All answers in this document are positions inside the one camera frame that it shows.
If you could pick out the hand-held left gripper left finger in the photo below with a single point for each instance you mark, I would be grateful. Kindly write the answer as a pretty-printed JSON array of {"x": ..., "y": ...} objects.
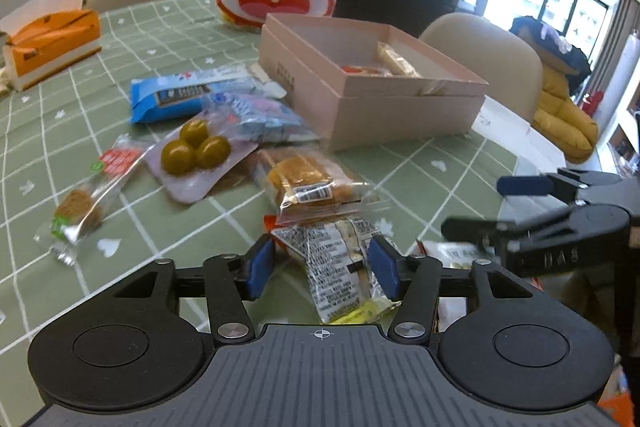
[{"x": 260, "y": 267}]

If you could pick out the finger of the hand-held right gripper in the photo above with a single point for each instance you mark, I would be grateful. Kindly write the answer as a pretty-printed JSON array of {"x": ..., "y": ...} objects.
[
  {"x": 525, "y": 186},
  {"x": 475, "y": 232}
]

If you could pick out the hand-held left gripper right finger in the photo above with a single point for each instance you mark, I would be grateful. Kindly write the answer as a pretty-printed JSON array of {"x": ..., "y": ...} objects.
[{"x": 385, "y": 267}]

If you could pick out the white red snack packet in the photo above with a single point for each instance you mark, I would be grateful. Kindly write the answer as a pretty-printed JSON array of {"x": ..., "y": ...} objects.
[{"x": 455, "y": 254}]

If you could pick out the silver red-edged snack packet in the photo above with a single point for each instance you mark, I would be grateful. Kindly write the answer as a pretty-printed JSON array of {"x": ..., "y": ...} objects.
[{"x": 335, "y": 272}]

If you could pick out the clear packet of golden cakes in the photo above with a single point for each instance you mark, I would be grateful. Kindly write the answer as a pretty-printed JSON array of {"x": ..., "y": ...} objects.
[{"x": 300, "y": 177}]

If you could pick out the purple packet of green plums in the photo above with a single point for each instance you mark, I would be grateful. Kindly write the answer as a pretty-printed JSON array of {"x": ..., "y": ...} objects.
[{"x": 195, "y": 157}]

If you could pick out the pink cardboard box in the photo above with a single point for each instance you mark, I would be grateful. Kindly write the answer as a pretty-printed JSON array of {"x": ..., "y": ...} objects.
[{"x": 400, "y": 117}]

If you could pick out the clear bag of blue candies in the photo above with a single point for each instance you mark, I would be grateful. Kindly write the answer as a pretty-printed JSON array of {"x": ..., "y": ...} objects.
[{"x": 270, "y": 122}]

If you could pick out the clear red-label biscuit packet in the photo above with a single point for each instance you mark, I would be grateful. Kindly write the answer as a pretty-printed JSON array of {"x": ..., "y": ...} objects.
[{"x": 80, "y": 207}]

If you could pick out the blue snack packet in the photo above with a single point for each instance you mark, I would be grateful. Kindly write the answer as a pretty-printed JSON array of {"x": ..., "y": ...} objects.
[{"x": 175, "y": 97}]

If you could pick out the green checked tablecloth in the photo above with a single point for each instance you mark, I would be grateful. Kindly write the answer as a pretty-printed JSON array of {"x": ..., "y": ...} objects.
[{"x": 450, "y": 197}]

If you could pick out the yellow padded jacket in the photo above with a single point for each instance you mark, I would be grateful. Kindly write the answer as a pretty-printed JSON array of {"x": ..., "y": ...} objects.
[{"x": 565, "y": 117}]

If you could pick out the dark blue garment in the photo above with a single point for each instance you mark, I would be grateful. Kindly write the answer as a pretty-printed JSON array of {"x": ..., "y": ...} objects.
[{"x": 550, "y": 42}]

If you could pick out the orange tissue box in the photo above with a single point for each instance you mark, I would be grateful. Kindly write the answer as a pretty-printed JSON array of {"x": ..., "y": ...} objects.
[{"x": 50, "y": 42}]

